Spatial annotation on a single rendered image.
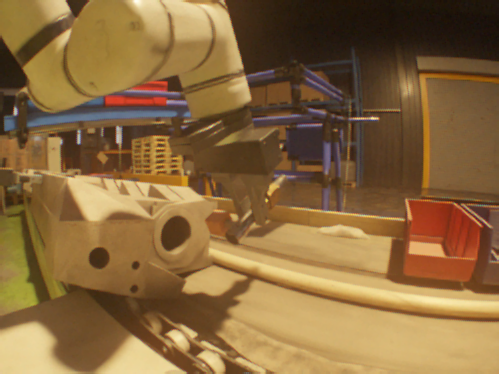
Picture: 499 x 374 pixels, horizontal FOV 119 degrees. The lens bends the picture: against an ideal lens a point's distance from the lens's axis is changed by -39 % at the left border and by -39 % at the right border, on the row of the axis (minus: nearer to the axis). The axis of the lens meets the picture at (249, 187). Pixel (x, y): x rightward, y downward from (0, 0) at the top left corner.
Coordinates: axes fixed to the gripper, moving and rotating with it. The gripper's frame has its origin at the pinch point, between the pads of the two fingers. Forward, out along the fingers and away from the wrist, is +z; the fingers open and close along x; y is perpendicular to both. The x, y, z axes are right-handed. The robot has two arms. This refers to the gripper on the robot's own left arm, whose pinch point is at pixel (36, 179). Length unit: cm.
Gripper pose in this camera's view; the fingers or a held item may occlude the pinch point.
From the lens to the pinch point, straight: 84.6
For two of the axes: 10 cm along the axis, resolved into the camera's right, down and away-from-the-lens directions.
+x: -8.2, -0.7, 5.7
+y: 1.0, -10.0, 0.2
